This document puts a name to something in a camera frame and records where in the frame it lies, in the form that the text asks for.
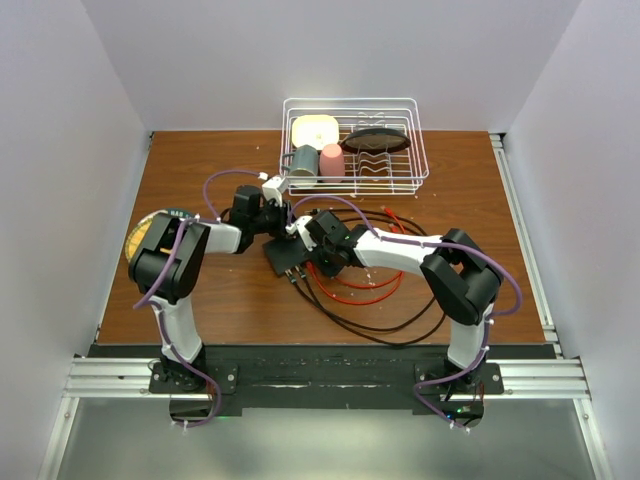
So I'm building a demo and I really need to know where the black network switch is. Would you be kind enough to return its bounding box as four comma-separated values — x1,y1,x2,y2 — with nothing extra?
263,238,309,277

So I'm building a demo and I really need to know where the red ethernet cable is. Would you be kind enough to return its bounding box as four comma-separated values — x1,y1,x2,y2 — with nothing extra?
304,205,407,306

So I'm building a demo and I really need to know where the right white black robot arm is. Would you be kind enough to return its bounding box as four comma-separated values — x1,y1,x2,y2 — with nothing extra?
285,211,503,393

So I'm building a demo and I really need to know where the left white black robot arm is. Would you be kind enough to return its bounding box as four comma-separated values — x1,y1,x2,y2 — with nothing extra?
128,185,291,392

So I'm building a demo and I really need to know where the grey mug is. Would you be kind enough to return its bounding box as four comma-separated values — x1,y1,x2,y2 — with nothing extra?
281,145,319,177

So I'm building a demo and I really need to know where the pink cup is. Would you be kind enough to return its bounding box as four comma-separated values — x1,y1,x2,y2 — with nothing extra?
319,144,345,182

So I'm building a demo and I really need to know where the cream square plate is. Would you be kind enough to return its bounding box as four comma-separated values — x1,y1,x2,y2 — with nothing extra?
291,114,339,150

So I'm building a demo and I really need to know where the dark brown oval bowl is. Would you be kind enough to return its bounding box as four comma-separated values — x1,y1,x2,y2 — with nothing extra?
340,127,411,155

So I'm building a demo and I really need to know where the round yellow green coaster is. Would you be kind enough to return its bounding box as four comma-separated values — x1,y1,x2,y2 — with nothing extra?
124,208,195,263

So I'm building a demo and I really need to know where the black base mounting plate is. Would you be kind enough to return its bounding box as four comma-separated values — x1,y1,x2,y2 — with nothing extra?
148,343,561,426

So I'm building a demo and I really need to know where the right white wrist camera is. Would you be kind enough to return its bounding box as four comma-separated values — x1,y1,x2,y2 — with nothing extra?
295,215,312,230

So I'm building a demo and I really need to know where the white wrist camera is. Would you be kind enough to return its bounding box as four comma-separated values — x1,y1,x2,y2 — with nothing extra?
295,215,312,230
258,172,289,206

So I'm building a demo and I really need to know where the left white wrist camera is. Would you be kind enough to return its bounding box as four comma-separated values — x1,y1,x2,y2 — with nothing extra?
258,172,289,206

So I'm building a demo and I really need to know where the white wire dish rack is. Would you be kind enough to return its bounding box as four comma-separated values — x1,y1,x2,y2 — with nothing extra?
279,97,430,197

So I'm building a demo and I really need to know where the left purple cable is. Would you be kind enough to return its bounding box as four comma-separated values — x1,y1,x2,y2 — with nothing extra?
132,169,267,429

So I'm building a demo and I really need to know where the purple cable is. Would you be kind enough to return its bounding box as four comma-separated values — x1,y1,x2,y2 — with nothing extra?
289,195,524,434
132,169,267,429

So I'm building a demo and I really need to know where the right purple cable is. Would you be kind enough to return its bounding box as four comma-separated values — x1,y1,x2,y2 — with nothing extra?
289,195,524,434

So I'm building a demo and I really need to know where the aluminium frame rail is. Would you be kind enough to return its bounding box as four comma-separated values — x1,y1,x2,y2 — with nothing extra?
37,132,614,480

